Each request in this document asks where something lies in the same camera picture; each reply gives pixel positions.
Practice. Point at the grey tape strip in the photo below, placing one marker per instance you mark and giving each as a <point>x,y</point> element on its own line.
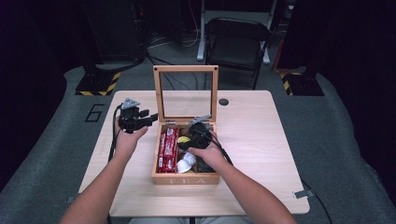
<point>303,194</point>
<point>70,199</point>

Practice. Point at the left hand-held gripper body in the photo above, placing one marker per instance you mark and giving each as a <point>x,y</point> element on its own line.
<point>130,119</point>

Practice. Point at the yellow capsule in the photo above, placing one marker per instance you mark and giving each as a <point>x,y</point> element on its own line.
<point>183,139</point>

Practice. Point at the black table grommet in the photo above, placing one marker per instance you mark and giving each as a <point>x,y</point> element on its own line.
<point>223,102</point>

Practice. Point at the black stand striped base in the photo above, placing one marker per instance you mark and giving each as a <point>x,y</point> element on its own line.
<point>302,85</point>
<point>98,82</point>

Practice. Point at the red packets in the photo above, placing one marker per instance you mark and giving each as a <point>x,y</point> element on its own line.
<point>168,149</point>

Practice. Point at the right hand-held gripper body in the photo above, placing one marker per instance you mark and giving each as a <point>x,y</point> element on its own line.
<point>200,135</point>

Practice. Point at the white capsule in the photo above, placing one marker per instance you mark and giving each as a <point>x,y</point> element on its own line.
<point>183,167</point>
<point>190,158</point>

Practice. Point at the black folding chair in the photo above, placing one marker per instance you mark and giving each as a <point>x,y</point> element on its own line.
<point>236,46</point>

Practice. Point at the person's right hand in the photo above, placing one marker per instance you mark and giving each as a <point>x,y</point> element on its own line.
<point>211,157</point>

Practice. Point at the wooden tea box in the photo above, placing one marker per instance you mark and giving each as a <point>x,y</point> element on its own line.
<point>186,179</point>

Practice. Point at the dark packets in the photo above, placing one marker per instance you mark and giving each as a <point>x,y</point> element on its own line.
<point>205,168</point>

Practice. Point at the black cabinet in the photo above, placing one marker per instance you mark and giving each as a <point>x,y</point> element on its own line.
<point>115,31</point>

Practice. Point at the person's lap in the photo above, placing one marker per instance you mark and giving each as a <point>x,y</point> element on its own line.
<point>162,221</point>

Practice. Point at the person's left hand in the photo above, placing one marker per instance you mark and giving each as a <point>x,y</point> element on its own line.
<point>127,143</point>

